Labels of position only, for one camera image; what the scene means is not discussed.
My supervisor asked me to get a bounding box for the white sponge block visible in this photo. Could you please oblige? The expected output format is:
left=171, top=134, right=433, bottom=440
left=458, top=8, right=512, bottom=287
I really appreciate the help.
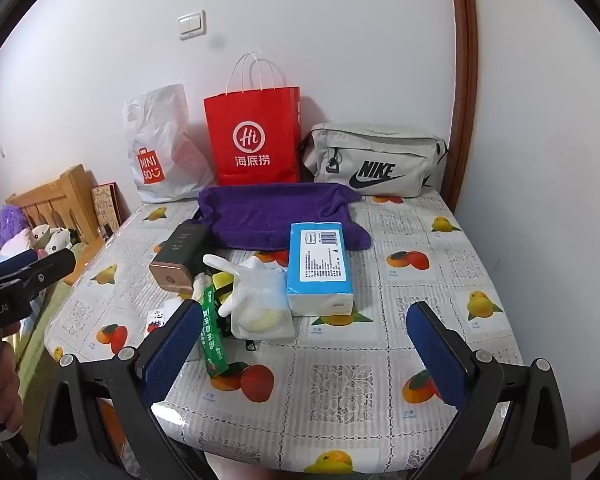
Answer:
left=230, top=255, right=294, bottom=344

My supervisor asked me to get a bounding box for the small white printed sachet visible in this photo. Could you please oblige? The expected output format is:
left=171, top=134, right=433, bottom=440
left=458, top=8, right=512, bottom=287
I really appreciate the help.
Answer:
left=146, top=302, right=187, bottom=337

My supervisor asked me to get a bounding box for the brown wooden door frame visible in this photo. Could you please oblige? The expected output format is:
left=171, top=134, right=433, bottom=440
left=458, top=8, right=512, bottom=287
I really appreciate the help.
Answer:
left=440, top=0, right=481, bottom=211

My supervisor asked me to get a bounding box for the white wall light switch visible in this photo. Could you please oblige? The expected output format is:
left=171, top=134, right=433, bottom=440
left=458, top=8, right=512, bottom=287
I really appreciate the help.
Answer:
left=178, top=10, right=207, bottom=40

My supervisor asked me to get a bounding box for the wooden headboard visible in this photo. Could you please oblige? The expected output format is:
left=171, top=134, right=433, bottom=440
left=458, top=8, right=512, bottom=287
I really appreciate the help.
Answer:
left=7, top=164, right=106, bottom=246

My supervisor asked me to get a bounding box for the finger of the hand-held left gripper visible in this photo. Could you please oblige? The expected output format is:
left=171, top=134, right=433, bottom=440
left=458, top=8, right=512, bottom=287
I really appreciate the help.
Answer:
left=0, top=249, right=77, bottom=311
left=0, top=250, right=40, bottom=286

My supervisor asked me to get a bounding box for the white plastic shopping bag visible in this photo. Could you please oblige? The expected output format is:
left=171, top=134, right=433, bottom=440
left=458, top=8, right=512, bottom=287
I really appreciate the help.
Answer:
left=122, top=83, right=217, bottom=205

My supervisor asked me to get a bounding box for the fruit print tablecloth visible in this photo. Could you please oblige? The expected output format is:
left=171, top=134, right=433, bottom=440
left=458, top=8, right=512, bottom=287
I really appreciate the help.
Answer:
left=44, top=192, right=523, bottom=476

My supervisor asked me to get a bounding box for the green packet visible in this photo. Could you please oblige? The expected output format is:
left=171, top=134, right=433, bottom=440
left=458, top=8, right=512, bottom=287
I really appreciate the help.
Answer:
left=200, top=285, right=230, bottom=378

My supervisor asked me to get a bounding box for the knotted white tissue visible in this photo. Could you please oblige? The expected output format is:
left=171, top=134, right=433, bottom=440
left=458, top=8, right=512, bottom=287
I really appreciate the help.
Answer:
left=192, top=272, right=212, bottom=311

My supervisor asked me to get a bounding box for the pastel striped pillow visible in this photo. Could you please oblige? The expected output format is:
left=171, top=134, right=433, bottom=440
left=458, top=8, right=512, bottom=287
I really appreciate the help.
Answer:
left=0, top=237, right=46, bottom=311

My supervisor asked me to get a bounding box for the blue tissue pack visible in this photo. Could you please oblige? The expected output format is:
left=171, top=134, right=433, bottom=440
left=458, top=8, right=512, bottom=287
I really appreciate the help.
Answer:
left=285, top=221, right=356, bottom=317

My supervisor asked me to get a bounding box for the yellow pouch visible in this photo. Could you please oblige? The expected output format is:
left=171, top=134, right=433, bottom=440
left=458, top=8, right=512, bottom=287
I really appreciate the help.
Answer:
left=209, top=270, right=237, bottom=306

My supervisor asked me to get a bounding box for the red paper carrier bag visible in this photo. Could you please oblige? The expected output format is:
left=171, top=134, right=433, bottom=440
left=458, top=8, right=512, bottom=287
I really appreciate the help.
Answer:
left=203, top=51, right=302, bottom=187

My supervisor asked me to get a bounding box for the purple fluffy plush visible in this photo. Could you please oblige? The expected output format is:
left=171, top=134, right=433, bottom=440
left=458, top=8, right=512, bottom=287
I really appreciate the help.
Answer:
left=0, top=205, right=28, bottom=241

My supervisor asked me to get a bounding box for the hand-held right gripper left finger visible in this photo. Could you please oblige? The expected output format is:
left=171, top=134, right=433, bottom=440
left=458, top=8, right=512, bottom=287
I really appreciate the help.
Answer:
left=37, top=300, right=206, bottom=480

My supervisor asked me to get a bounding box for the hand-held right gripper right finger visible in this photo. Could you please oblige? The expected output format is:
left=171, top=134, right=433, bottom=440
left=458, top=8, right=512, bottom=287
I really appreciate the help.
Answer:
left=406, top=301, right=573, bottom=480

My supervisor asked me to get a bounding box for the green blanket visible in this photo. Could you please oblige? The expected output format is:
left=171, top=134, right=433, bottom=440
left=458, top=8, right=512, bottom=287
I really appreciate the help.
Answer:
left=15, top=240, right=106, bottom=411

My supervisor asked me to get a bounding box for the purple towel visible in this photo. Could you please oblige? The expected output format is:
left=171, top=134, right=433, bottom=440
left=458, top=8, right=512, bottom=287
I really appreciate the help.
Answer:
left=196, top=183, right=372, bottom=252

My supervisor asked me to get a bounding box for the person's left hand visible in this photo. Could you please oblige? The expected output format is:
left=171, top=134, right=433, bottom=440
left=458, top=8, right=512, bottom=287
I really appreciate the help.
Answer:
left=0, top=322, right=25, bottom=438

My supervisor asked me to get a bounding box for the grey waist bag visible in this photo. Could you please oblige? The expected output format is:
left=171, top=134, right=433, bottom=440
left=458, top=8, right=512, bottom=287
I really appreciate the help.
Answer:
left=300, top=123, right=450, bottom=199

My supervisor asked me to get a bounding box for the white spotted plush toy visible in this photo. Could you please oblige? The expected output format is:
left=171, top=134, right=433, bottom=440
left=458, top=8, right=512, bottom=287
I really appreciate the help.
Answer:
left=45, top=227, right=83, bottom=261
left=28, top=225, right=52, bottom=252

